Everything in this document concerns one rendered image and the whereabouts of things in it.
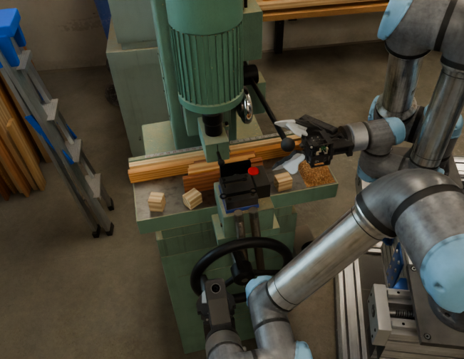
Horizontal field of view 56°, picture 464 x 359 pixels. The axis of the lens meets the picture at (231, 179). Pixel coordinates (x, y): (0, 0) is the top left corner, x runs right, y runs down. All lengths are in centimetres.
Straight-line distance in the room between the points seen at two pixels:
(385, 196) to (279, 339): 34
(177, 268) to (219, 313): 50
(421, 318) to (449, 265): 59
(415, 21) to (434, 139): 29
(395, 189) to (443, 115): 48
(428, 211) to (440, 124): 52
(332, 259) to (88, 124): 258
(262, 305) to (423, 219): 39
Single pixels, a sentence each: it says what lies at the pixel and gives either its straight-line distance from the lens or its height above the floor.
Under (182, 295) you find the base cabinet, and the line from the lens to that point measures 159.
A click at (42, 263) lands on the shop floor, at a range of 244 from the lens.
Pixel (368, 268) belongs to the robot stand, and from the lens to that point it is 202.
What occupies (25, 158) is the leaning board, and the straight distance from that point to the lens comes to 264.
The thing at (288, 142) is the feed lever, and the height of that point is 117.
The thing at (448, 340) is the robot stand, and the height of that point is 82.
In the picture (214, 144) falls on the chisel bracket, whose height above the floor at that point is 103.
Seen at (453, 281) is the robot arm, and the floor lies 133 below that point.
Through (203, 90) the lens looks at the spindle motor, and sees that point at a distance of 109.
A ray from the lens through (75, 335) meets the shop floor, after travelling 216.
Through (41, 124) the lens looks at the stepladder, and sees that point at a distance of 196.
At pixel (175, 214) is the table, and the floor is 90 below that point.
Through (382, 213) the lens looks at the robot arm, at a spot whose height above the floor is 129.
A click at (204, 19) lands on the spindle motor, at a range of 100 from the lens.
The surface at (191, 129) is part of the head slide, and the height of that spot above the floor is 99.
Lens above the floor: 183
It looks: 45 degrees down
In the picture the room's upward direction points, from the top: 2 degrees counter-clockwise
